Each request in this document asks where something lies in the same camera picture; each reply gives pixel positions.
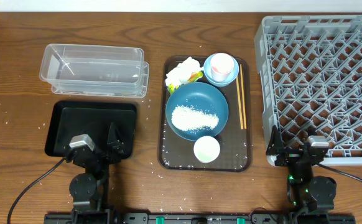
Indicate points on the pink cup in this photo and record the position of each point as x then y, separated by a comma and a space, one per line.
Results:
221, 65

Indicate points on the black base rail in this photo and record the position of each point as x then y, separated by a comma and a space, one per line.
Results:
143, 218

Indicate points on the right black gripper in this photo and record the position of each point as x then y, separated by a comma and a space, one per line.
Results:
277, 147

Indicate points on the light blue bowl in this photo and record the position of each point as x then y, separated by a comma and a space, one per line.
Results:
231, 77

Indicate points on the green yellow snack wrapper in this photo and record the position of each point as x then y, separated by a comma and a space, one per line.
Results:
193, 78

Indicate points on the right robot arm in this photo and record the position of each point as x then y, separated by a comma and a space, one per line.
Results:
312, 196

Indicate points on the dark blue plate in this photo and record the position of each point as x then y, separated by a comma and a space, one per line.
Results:
200, 96

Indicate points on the crumpled white tissue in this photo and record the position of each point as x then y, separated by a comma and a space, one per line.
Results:
182, 72

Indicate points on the white green cup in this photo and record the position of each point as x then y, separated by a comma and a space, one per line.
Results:
206, 149

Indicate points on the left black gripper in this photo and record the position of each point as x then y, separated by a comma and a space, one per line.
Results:
116, 147

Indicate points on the grey dishwasher rack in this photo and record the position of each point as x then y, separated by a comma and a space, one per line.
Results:
311, 77

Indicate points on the brown serving tray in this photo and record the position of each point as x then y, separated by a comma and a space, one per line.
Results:
236, 151

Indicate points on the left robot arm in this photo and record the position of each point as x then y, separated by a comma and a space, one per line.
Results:
90, 189

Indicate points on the wooden chopstick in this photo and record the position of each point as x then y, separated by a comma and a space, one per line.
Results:
239, 104
243, 96

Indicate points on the clear plastic bin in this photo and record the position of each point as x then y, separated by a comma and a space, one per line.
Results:
95, 70

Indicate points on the black plastic bin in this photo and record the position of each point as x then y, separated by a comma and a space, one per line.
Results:
73, 118

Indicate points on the pile of white rice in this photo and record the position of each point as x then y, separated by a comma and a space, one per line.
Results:
189, 119

